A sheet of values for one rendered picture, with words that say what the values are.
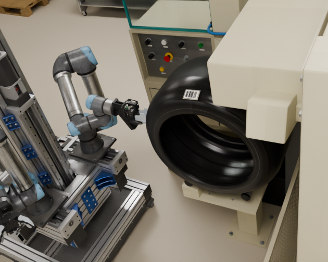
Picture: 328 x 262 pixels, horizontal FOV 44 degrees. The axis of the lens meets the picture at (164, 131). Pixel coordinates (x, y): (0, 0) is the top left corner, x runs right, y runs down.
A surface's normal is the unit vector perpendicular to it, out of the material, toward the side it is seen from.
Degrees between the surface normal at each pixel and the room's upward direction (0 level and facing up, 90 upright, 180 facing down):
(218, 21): 90
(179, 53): 90
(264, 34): 0
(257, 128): 72
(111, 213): 0
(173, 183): 0
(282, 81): 90
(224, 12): 90
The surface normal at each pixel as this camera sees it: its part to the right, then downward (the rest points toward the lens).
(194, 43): -0.44, 0.66
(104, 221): -0.20, -0.73
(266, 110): -0.48, 0.40
